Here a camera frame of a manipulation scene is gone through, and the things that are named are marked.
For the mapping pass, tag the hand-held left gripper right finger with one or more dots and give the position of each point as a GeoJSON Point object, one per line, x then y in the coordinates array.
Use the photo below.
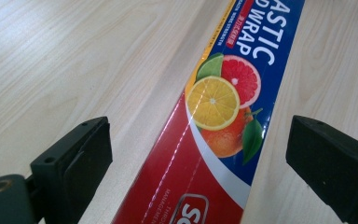
{"type": "Point", "coordinates": [335, 161]}

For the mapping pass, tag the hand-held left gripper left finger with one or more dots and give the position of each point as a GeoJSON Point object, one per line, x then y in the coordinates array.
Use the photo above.
{"type": "Point", "coordinates": [71, 168]}

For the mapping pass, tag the plastic wrap box with fruit print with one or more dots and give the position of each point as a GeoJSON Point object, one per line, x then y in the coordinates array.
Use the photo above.
{"type": "Point", "coordinates": [211, 130]}

